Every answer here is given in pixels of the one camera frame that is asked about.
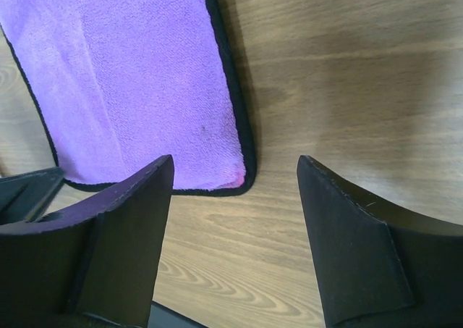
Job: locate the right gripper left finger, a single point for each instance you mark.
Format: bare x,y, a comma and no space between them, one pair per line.
93,263

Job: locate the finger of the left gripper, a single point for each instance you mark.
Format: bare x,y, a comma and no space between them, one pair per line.
25,197

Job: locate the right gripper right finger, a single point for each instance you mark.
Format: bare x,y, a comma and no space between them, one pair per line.
378,264

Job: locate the purple towel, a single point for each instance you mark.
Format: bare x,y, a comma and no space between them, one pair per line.
118,83

